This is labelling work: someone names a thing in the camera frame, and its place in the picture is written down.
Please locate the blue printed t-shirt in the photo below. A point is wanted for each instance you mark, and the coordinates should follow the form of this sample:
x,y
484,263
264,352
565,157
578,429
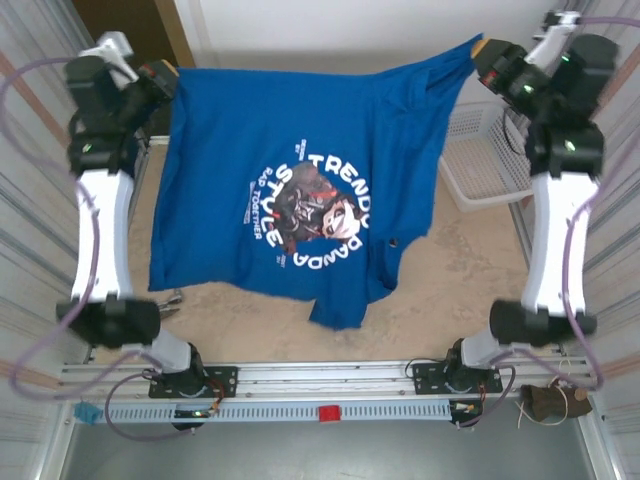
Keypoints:
x,y
225,150

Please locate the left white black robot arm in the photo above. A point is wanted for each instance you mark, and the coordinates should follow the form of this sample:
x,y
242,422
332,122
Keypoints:
x,y
100,235

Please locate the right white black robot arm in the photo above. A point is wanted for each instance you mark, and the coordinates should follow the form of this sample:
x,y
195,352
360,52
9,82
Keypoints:
x,y
555,240

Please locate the tan wooden door jamb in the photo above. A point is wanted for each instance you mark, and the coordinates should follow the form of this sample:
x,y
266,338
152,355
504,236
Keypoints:
x,y
170,20

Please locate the white perforated plastic basket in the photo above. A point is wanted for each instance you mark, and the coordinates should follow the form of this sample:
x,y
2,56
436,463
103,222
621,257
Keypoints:
x,y
480,170

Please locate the blue tape piece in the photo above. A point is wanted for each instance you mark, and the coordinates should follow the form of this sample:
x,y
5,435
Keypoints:
x,y
86,414

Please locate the small circuit board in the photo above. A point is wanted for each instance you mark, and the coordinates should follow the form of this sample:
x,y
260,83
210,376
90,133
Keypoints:
x,y
467,407
195,413

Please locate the red tape marker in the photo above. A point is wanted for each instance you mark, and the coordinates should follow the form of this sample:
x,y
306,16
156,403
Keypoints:
x,y
330,414

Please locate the white door frame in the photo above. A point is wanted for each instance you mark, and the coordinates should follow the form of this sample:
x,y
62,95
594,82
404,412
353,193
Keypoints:
x,y
192,30

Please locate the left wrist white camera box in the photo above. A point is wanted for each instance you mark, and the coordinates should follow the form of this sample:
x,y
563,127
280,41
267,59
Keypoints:
x,y
112,47

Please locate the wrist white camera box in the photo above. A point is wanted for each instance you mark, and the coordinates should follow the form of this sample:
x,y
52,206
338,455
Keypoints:
x,y
550,42
112,47

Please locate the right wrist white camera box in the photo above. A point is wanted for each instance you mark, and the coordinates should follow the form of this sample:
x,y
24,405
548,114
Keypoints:
x,y
550,42

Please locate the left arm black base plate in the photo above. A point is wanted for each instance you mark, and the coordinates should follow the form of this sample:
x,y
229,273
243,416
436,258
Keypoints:
x,y
225,380

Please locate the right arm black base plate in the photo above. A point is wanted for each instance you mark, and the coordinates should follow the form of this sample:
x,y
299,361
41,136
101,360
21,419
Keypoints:
x,y
425,377

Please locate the aluminium mounting rail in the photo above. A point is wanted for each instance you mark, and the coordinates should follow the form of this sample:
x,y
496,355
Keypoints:
x,y
325,377

